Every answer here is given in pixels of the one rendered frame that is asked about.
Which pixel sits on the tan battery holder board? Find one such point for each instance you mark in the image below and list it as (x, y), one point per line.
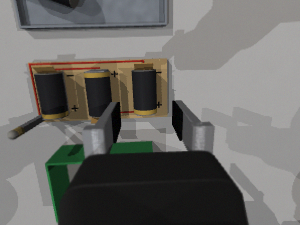
(121, 88)

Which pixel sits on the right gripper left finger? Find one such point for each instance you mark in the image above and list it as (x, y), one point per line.
(99, 138)

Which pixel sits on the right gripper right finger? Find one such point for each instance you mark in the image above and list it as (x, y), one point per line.
(196, 135)

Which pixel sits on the black battery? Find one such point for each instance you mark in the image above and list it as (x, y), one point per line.
(52, 96)
(144, 92)
(70, 3)
(98, 91)

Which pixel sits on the green open-top box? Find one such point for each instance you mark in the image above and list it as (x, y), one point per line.
(63, 165)

